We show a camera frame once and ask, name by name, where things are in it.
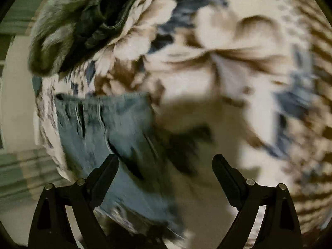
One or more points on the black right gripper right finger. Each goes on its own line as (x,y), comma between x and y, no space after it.
(280,226)

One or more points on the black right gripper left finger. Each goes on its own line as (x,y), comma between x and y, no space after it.
(50,225)

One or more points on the blue denim jeans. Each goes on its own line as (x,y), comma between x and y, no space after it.
(141,193)

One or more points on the striped green beige cloth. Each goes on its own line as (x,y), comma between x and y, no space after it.
(24,175)

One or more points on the floral bed blanket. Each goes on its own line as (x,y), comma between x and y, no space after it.
(248,79)

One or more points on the grey folded fuzzy garment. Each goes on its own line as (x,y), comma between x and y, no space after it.
(52,35)

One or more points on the dark green folded cloth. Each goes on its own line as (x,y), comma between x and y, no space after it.
(100,22)

